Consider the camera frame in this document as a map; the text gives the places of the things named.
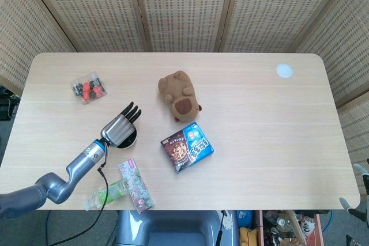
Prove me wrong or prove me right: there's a clear bottle with green label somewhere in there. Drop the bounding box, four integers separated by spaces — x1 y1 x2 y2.
83 179 130 211

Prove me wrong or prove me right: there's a white perforated bracket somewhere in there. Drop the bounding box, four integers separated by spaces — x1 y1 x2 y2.
221 210 234 231

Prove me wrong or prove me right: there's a pink floral carton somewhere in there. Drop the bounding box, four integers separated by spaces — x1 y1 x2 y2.
118 158 155 214

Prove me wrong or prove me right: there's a yellow bag under table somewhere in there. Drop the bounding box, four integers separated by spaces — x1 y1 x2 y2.
239 226 261 246

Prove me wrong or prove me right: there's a blue cookie box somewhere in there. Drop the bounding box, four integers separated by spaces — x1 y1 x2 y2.
160 122 215 175

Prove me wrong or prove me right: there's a red crate of clutter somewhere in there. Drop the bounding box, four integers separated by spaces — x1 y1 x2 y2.
258 210 322 246

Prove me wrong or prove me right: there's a blue package under table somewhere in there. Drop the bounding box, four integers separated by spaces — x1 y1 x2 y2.
236 210 255 229

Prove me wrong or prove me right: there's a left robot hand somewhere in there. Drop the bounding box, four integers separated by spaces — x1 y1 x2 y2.
100 101 143 147

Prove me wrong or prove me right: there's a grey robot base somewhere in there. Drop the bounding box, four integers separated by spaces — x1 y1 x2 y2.
115 210 240 246

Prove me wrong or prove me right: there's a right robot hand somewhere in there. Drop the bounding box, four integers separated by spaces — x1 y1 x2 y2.
339 158 369 221

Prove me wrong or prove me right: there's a woven bamboo folding screen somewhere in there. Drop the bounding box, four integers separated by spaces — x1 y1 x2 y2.
0 0 369 182

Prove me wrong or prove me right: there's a clear box with red-black pieces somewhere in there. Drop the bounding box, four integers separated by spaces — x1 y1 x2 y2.
70 71 108 105

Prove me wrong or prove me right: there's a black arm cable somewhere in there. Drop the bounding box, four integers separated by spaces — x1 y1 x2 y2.
48 145 112 246

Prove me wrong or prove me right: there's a brown capybara plush toy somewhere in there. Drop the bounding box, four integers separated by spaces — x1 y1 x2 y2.
157 70 204 123

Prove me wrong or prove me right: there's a cup of dark coffee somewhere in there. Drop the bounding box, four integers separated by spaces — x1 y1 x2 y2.
111 126 138 150

